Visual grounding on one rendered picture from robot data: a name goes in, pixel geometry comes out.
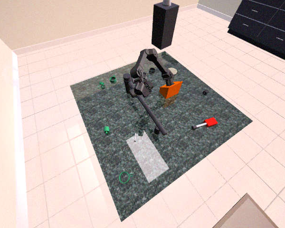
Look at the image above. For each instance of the green cylinder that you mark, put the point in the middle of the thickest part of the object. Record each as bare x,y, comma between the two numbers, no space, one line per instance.
106,129

